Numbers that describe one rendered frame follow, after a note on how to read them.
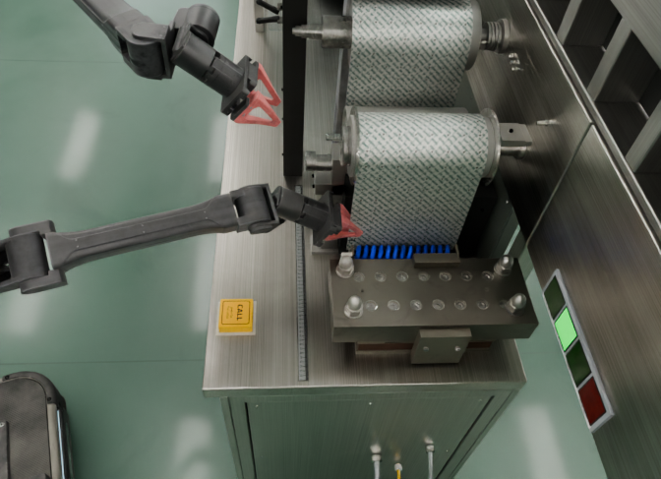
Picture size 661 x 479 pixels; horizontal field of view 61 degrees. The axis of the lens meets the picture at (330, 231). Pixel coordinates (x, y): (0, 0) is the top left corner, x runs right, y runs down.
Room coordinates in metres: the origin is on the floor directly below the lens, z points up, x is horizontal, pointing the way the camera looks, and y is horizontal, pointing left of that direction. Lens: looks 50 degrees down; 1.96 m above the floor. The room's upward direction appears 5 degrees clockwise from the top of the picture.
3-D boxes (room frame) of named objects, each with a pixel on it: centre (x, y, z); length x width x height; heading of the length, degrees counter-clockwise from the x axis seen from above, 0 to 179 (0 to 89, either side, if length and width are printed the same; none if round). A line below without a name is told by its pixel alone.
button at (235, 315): (0.61, 0.18, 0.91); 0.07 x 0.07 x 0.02; 7
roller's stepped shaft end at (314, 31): (1.04, 0.09, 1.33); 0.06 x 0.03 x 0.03; 97
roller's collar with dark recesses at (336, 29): (1.05, 0.03, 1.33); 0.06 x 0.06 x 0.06; 7
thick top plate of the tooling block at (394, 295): (0.64, -0.21, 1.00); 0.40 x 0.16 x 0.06; 97
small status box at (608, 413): (0.46, -0.40, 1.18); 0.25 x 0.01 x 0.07; 7
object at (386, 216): (0.76, -0.15, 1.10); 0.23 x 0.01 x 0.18; 97
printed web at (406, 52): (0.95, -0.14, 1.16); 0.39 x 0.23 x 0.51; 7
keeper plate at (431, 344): (0.55, -0.24, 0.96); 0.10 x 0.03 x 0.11; 97
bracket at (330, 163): (0.83, 0.02, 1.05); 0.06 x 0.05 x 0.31; 97
